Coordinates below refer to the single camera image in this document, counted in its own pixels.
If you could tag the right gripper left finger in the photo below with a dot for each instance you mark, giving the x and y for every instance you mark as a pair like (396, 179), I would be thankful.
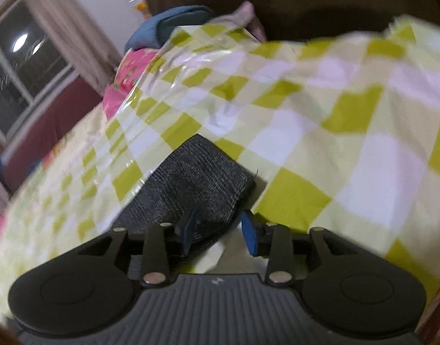
(164, 242)

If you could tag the blue pillow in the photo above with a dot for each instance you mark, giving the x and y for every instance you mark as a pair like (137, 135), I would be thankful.
(155, 31)

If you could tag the window with grille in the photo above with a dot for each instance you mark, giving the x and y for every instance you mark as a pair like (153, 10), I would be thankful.
(32, 68)

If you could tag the right beige curtain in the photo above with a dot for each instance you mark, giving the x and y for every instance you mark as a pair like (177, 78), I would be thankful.
(78, 38)

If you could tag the floral pink yellow bedspread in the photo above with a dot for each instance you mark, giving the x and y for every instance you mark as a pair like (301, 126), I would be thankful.
(81, 138)

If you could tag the maroon sofa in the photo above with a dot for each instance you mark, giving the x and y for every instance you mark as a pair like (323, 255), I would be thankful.
(72, 104)

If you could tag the green checked plastic sheet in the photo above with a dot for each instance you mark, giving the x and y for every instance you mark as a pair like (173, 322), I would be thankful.
(345, 132)

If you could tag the dark grey checked pants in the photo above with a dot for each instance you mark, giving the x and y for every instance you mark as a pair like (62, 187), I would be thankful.
(198, 179)

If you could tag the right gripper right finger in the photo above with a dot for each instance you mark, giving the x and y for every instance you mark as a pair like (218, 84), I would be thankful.
(266, 239)

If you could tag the orange yellow snack bag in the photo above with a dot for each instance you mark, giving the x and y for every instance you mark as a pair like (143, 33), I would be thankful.
(141, 6)

